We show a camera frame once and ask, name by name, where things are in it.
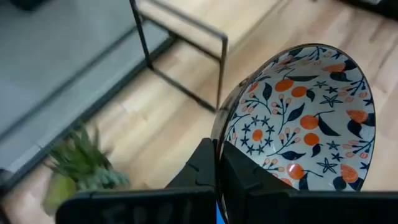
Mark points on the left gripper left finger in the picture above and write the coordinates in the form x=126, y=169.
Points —
x=186, y=202

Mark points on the black metal frame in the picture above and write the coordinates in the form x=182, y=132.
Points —
x=199, y=28

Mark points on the small green potted plant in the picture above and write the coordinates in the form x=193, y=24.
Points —
x=84, y=165

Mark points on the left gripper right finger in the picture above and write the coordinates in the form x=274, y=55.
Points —
x=264, y=205

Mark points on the floral patterned ceramic mini bowl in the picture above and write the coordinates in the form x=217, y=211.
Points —
x=308, y=121

